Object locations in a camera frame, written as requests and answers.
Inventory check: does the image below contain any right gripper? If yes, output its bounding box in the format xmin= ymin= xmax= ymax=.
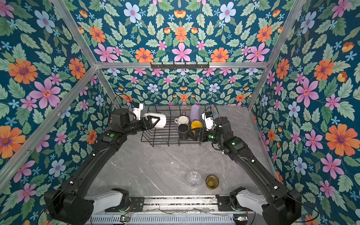
xmin=188 ymin=126 xmax=224 ymax=146

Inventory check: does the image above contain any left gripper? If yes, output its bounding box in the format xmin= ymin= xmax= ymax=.
xmin=122 ymin=114 xmax=160 ymax=136

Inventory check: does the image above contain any white faceted mug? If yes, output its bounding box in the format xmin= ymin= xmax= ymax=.
xmin=144 ymin=112 xmax=167 ymax=128

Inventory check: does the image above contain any yellow mug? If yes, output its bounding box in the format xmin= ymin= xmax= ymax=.
xmin=191 ymin=121 xmax=203 ymax=133

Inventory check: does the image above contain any lilac plastic cup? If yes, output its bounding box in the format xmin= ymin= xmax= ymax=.
xmin=189 ymin=105 xmax=201 ymax=123

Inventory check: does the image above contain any black mug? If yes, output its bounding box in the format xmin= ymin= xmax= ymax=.
xmin=177 ymin=123 xmax=189 ymax=141

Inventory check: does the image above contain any white mug red inside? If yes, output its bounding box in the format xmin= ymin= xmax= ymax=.
xmin=174 ymin=116 xmax=189 ymax=125

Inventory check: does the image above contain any clear glass cup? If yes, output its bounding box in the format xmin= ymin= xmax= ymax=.
xmin=187 ymin=171 xmax=202 ymax=187

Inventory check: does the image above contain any olive green glass cup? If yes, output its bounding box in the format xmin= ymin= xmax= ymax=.
xmin=205 ymin=174 xmax=219 ymax=190

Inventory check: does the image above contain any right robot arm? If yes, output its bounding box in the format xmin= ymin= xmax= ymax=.
xmin=192 ymin=117 xmax=302 ymax=225

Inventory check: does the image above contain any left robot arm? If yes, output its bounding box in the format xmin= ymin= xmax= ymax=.
xmin=44 ymin=108 xmax=167 ymax=225

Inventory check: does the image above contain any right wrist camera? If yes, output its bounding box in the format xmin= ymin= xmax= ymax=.
xmin=202 ymin=111 xmax=215 ymax=130

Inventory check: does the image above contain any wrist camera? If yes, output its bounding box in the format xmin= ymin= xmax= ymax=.
xmin=202 ymin=111 xmax=215 ymax=130
xmin=132 ymin=102 xmax=144 ymax=121

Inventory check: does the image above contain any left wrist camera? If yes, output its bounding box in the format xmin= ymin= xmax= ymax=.
xmin=132 ymin=102 xmax=144 ymax=121

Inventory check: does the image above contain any black wire dish rack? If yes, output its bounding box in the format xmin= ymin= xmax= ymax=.
xmin=141 ymin=105 xmax=206 ymax=147

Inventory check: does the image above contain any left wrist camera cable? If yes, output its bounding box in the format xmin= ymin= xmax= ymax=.
xmin=111 ymin=94 xmax=133 ymax=110

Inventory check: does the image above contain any black hook rail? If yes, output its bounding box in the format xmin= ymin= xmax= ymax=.
xmin=150 ymin=62 xmax=210 ymax=69

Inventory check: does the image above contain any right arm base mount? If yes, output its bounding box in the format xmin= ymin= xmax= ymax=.
xmin=215 ymin=195 xmax=252 ymax=212

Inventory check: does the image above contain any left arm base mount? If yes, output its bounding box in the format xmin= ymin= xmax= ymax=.
xmin=105 ymin=196 xmax=145 ymax=212

